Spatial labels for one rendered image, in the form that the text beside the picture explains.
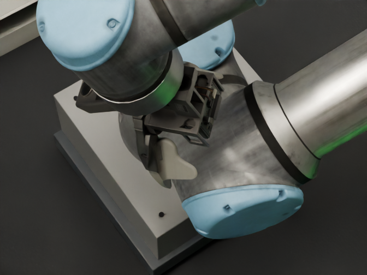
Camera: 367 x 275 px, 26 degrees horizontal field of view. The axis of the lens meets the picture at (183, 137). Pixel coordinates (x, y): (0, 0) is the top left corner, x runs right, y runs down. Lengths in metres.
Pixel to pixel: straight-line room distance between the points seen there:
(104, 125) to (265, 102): 0.39
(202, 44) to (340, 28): 0.65
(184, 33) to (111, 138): 0.64
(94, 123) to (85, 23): 0.67
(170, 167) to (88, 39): 0.31
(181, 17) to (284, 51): 0.96
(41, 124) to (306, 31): 0.56
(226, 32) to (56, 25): 0.44
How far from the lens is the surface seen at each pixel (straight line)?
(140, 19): 0.66
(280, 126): 0.99
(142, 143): 0.89
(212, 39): 1.07
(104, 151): 1.29
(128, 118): 1.25
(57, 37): 0.66
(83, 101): 0.90
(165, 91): 0.77
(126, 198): 1.26
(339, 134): 1.01
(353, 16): 1.69
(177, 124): 0.85
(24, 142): 1.51
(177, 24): 0.67
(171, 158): 0.92
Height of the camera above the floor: 1.26
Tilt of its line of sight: 58 degrees down
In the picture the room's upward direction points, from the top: straight up
